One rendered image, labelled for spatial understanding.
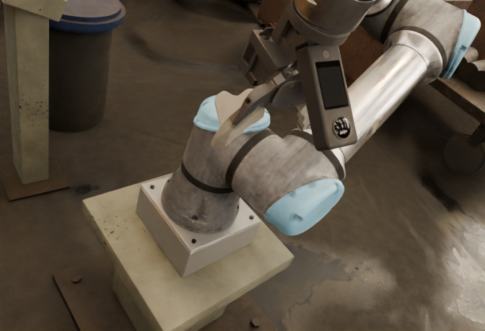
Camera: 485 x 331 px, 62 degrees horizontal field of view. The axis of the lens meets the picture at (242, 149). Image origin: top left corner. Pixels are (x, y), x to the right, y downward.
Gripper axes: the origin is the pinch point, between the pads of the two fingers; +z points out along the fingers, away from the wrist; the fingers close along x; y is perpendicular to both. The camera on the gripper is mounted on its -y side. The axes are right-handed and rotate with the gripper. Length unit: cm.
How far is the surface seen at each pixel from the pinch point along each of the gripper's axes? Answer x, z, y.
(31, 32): 20, 27, 55
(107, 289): 14, 62, 5
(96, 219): 17.2, 34.3, 10.8
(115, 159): -2, 76, 50
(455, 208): -130, 70, -11
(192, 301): 7.3, 29.7, -11.2
